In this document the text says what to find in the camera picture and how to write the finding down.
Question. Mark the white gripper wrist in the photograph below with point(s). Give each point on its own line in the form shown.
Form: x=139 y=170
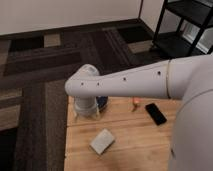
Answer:
x=86 y=106

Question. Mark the white sponge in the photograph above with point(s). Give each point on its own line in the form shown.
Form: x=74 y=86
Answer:
x=102 y=141

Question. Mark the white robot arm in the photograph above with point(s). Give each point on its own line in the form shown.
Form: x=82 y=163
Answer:
x=187 y=79

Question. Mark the dark blue bowl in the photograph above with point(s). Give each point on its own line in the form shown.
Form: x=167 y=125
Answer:
x=102 y=102

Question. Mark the orange carrot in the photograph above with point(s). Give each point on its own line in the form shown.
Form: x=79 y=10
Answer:
x=136 y=103

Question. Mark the black phone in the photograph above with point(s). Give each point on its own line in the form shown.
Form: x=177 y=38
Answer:
x=155 y=114

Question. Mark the black metal shelf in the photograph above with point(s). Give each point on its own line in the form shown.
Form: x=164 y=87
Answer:
x=193 y=12

